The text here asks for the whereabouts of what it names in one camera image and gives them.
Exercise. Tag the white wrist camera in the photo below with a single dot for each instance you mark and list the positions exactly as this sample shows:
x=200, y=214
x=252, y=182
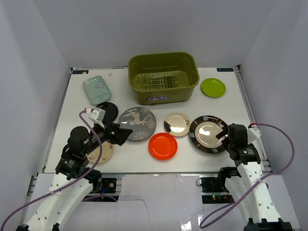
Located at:
x=96, y=115
x=253, y=133

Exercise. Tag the cream plate with black patch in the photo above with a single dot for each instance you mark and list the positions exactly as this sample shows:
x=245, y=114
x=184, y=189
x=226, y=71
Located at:
x=177, y=124

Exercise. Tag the orange plate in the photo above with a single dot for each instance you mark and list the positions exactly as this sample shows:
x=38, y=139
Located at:
x=162, y=146

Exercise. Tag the black round plate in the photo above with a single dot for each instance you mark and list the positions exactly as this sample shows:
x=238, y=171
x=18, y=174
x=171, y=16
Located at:
x=111, y=111

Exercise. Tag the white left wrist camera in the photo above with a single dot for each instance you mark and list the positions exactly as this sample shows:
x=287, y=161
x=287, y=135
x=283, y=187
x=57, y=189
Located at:
x=96, y=115

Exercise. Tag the grey reindeer plate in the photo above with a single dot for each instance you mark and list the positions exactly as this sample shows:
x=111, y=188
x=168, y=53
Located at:
x=140, y=120

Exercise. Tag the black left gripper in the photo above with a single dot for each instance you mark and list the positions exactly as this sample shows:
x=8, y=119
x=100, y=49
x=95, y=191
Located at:
x=115, y=134

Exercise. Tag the pale blue rectangular plate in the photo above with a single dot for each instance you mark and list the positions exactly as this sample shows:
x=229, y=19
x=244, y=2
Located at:
x=97, y=90

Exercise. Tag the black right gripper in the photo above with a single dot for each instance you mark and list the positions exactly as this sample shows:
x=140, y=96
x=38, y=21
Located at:
x=222, y=134

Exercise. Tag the right blue table label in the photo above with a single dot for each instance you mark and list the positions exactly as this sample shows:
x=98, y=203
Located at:
x=225, y=69

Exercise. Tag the cream plate with small motifs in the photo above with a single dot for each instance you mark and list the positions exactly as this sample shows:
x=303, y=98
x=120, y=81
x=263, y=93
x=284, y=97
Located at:
x=108, y=150

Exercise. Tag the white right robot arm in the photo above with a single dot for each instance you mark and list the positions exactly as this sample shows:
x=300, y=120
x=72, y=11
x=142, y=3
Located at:
x=245, y=181

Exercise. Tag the blue table label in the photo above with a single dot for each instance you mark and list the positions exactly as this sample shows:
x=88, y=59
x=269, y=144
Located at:
x=80, y=72
x=225, y=69

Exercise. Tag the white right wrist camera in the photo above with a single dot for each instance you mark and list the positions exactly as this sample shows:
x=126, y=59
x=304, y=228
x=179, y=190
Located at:
x=253, y=133

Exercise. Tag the olive green plastic bin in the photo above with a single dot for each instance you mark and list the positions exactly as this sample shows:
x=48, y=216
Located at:
x=162, y=77

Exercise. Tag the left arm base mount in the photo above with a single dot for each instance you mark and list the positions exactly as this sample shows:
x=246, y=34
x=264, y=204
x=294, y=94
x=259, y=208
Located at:
x=104, y=192

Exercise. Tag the lime green plate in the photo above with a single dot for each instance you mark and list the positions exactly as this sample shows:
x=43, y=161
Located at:
x=213, y=87

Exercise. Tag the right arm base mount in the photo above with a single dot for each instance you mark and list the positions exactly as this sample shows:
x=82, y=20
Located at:
x=213, y=192

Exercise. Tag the striped dark rim plate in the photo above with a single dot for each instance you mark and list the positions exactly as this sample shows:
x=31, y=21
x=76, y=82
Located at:
x=203, y=131

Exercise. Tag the left blue table label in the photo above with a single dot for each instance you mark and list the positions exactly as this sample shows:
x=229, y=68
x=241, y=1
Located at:
x=80, y=72

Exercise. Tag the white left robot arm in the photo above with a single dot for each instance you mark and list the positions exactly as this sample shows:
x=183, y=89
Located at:
x=73, y=179

